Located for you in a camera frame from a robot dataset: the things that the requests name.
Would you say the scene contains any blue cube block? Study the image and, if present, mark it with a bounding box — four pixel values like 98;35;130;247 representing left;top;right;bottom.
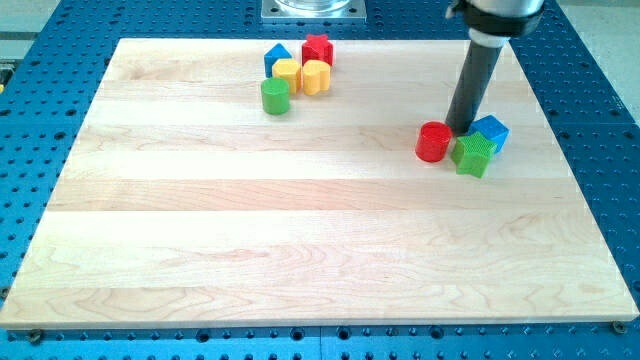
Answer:
467;115;510;153

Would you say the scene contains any green cylinder block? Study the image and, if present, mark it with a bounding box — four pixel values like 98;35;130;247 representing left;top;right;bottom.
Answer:
260;77;290;115

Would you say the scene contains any yellow heart block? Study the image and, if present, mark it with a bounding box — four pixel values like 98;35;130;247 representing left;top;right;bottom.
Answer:
302;60;331;96

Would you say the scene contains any yellow hexagon block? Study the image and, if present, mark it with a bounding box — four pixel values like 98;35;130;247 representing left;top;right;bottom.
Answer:
272;58;302;94

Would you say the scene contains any red cylinder block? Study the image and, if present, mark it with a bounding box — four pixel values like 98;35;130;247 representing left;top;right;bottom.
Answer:
415;121;453;162

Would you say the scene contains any red star block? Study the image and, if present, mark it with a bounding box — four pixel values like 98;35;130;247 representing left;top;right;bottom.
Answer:
301;34;334;66

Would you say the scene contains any blue triangle block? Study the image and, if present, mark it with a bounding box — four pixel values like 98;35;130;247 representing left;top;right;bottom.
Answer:
263;43;292;78

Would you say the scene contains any wooden board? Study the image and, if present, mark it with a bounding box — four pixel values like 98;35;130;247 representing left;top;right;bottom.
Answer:
1;38;638;330

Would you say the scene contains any green star block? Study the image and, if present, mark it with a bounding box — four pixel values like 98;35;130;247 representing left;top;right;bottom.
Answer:
451;132;497;178

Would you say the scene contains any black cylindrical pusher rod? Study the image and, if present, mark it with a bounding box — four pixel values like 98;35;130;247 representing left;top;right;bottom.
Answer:
445;41;502;135

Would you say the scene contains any blue perforated table plate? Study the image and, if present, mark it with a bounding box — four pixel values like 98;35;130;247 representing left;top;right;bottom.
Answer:
1;1;639;359

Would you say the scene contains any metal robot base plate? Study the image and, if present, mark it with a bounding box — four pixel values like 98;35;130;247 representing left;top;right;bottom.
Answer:
260;0;367;23

